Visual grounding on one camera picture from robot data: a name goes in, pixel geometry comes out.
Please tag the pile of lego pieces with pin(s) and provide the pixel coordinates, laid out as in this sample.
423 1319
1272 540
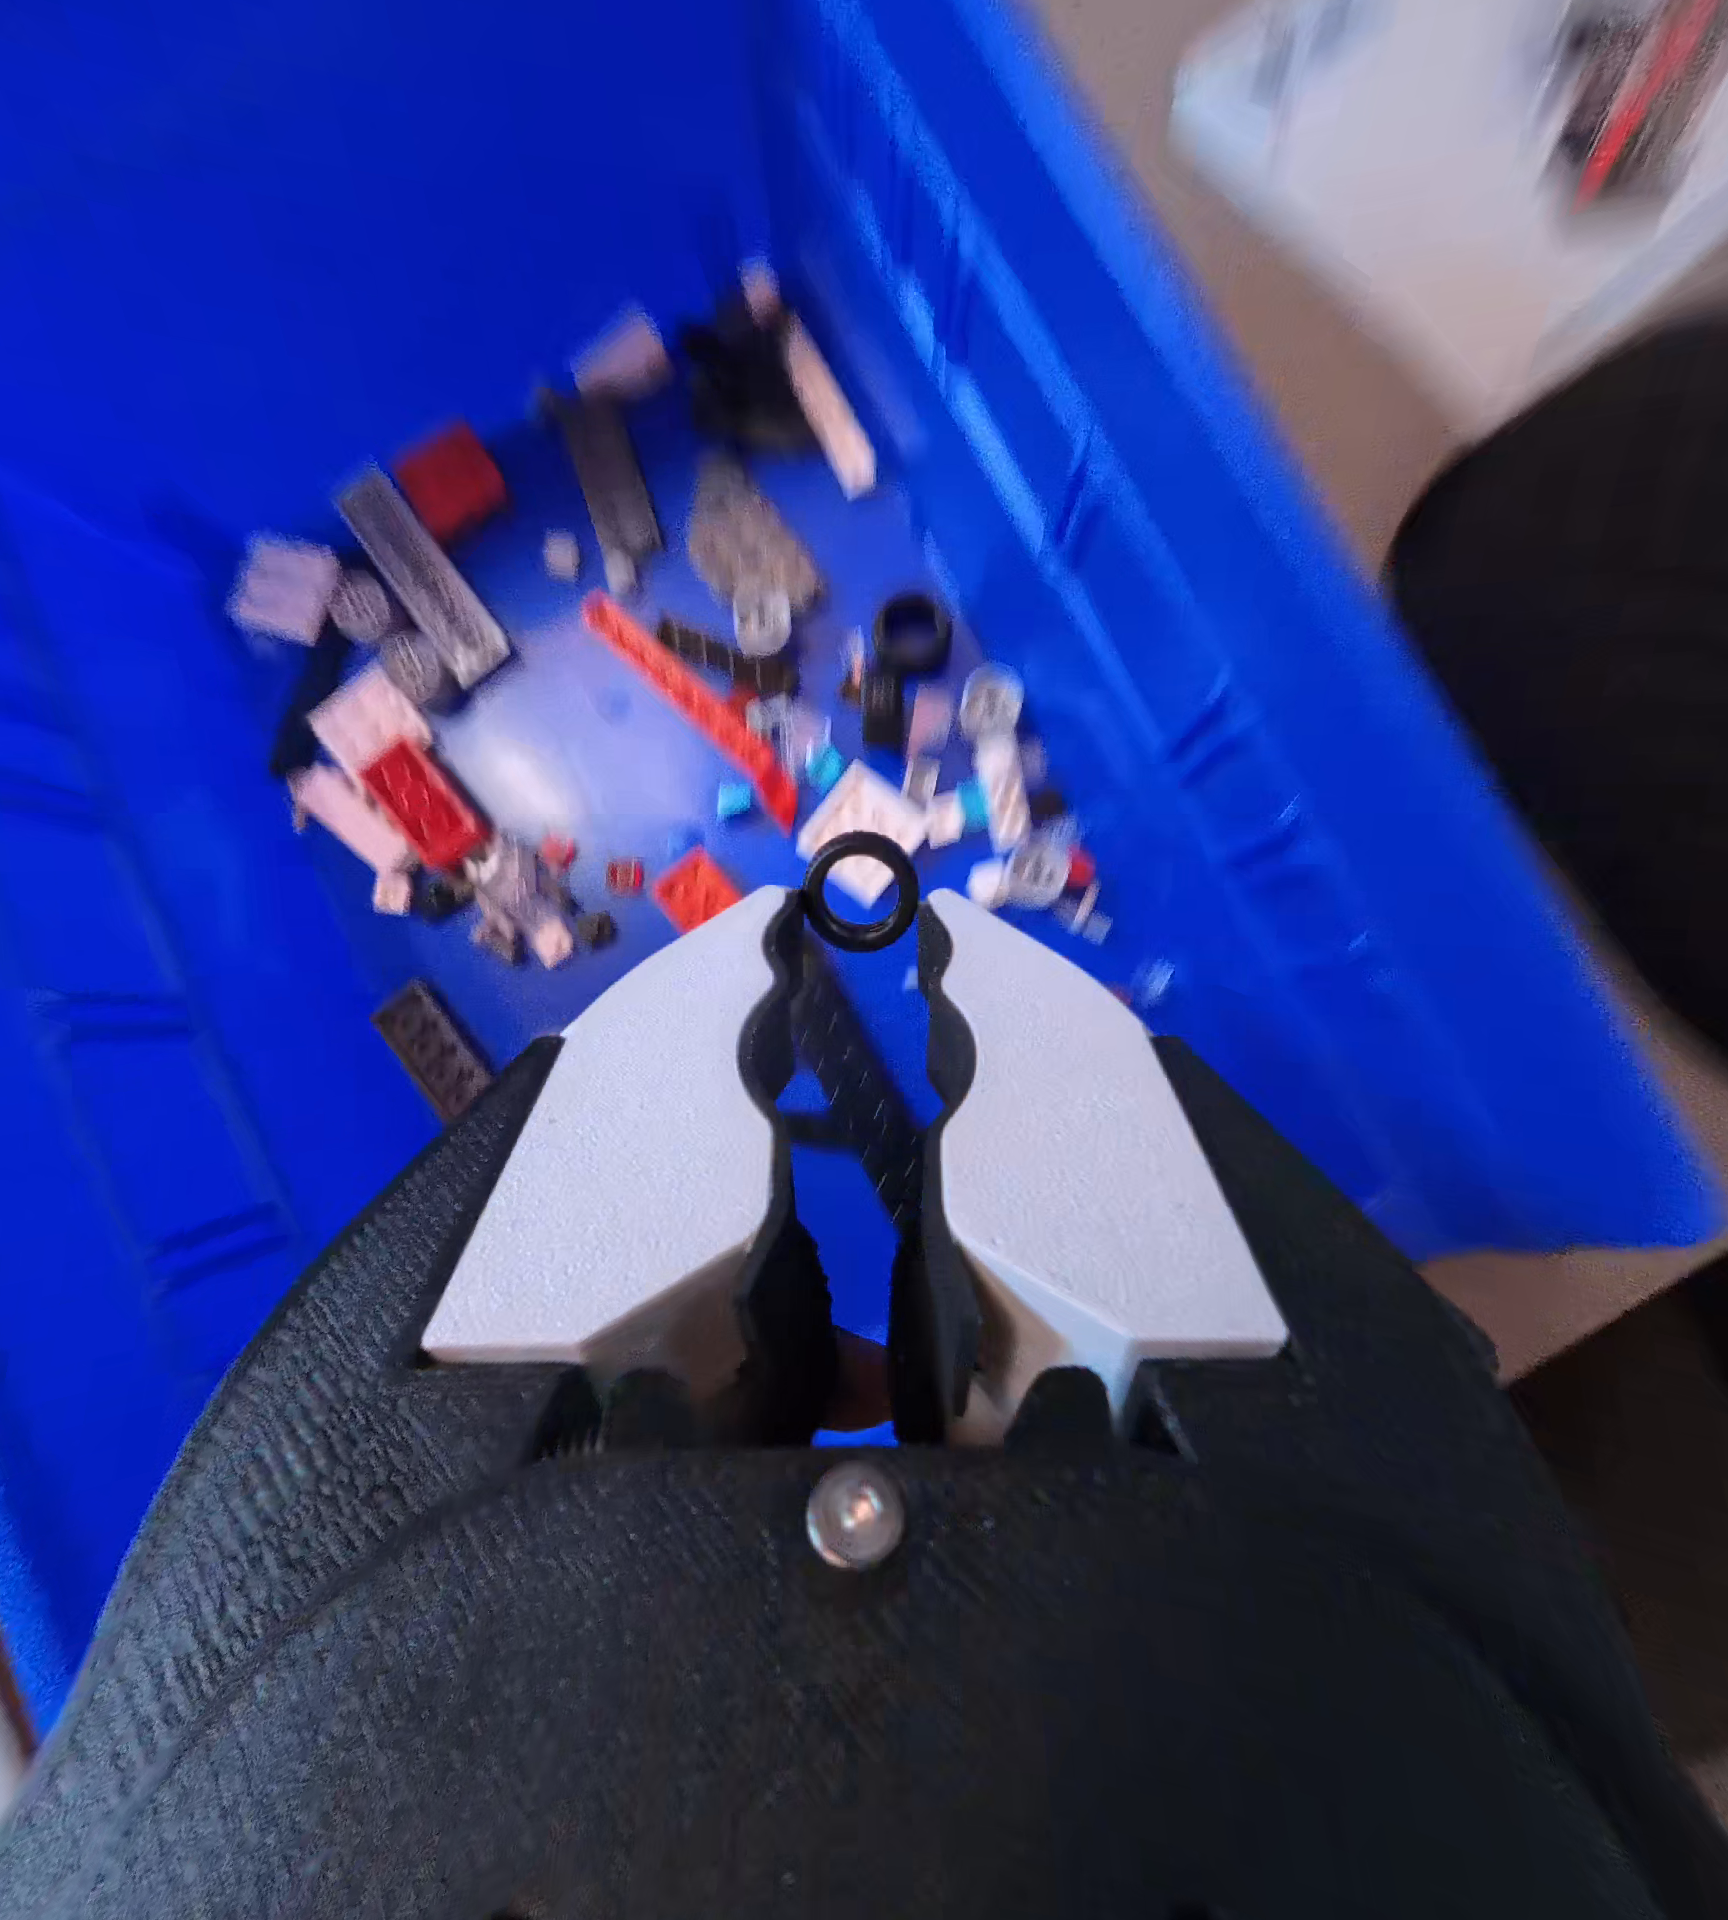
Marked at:
684 601

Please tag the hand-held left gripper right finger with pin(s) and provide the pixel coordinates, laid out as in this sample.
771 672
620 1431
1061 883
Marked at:
1089 1184

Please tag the black wrist rest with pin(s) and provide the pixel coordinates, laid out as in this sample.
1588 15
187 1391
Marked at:
1628 674

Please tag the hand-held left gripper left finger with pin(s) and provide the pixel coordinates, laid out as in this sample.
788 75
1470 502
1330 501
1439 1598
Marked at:
608 1184

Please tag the person's left hand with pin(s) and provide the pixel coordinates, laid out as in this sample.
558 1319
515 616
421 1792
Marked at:
861 1382

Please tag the blue plastic bin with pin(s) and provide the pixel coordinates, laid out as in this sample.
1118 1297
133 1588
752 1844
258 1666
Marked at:
128 825

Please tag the black lego tyre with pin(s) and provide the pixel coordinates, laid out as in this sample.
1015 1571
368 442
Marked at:
812 901

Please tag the open instruction booklet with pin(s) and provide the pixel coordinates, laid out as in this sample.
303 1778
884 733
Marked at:
1404 181

